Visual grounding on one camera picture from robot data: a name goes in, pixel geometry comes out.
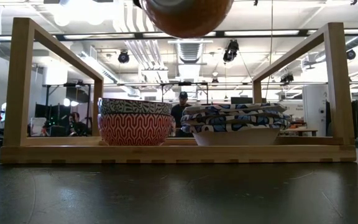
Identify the black computer monitor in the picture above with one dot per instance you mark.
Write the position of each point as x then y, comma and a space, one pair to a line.
241, 100

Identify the white cabinet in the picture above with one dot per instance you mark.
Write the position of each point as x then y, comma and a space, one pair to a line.
315, 109

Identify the teal white patterned bowl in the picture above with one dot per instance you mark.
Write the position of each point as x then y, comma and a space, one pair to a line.
134, 106

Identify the wooden background table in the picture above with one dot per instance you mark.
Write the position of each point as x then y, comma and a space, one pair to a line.
303, 131

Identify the black ceiling camera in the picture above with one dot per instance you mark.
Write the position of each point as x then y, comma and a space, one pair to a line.
350, 54
287, 78
123, 57
230, 51

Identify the black overhead rail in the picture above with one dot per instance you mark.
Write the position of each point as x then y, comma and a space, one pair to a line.
104, 36

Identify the wooden slatted shelf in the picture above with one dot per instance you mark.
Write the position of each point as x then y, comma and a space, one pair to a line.
176, 154

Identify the white paper sign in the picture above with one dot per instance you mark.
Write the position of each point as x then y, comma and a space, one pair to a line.
38, 126

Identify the round white lamp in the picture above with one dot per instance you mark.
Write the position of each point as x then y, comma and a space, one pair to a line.
66, 102

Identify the red white patterned bowl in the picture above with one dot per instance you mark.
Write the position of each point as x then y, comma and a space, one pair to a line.
134, 129

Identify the person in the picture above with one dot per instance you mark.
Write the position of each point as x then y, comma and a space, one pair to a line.
77, 126
179, 113

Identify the orange red ceramic bowl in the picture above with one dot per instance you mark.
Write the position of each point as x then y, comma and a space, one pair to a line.
188, 20

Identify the black metal frame rig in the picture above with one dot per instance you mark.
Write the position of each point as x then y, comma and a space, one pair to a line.
183, 83
47, 102

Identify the silver ventilation duct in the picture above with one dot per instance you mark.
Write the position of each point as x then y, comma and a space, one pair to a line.
190, 51

